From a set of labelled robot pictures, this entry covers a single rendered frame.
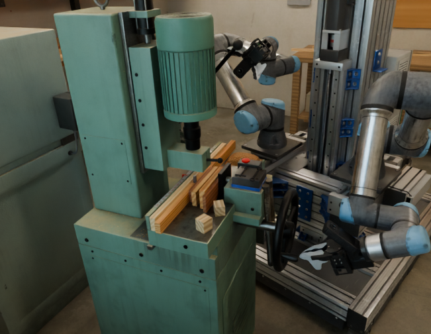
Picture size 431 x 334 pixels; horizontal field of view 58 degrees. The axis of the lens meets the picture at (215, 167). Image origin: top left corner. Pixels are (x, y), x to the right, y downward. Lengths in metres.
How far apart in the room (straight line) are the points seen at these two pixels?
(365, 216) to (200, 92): 0.61
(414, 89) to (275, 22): 3.42
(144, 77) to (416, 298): 1.86
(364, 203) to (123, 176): 0.81
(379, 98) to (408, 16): 3.05
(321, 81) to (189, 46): 0.82
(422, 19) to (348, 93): 2.50
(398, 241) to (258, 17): 3.78
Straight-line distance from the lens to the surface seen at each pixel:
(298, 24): 4.50
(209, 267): 1.29
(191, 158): 1.32
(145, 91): 1.27
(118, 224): 1.48
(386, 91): 1.27
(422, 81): 1.29
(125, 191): 1.45
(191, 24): 1.15
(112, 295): 1.67
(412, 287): 2.51
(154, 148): 1.34
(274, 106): 1.86
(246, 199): 1.31
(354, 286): 2.10
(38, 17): 3.79
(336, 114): 1.82
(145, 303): 1.58
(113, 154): 1.39
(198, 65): 1.18
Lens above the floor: 1.62
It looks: 27 degrees down
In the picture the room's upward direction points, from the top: 3 degrees counter-clockwise
